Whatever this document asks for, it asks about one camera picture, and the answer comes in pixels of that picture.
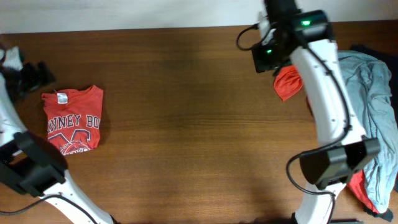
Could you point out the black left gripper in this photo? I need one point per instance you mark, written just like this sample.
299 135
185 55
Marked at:
34 82

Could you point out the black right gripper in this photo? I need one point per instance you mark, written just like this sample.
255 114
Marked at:
260 60

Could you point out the orange red t-shirt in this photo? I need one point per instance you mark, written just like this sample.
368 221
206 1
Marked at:
73 119

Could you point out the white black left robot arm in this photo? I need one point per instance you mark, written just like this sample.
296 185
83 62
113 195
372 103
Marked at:
30 164

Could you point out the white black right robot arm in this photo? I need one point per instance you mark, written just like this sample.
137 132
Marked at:
306 40

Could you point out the red printed t-shirt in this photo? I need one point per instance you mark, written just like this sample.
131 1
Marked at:
287 83

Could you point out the grey t-shirt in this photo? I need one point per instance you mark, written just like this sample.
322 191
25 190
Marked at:
367 82

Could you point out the dark navy garment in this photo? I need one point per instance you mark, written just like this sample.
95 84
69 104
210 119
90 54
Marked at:
390 61

